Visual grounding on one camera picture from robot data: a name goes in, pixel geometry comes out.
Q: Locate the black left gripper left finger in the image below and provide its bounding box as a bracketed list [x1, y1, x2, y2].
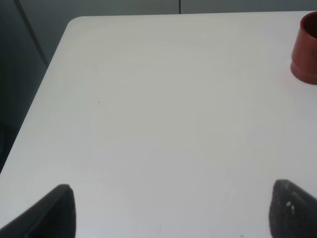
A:
[0, 184, 76, 238]

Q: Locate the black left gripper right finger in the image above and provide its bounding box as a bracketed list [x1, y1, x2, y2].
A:
[268, 179, 317, 238]

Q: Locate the red plastic cup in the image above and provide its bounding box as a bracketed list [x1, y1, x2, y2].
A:
[290, 12, 317, 85]

